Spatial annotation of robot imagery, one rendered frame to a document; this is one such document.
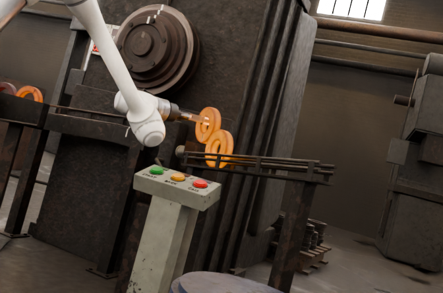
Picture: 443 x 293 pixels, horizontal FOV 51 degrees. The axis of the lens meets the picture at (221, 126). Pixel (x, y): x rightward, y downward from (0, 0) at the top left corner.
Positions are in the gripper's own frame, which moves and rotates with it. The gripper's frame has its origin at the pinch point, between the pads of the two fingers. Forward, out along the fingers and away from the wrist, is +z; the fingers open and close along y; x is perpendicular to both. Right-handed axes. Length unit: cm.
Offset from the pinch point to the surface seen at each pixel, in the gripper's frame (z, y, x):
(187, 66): 0.0, -29.9, 24.3
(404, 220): 389, -164, -50
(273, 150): 88, -60, -5
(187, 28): -2, -34, 43
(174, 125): -1.0, -28.3, -4.2
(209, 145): -2.0, 8.5, -9.7
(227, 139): -1.5, 19.4, -5.9
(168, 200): -37, 49, -27
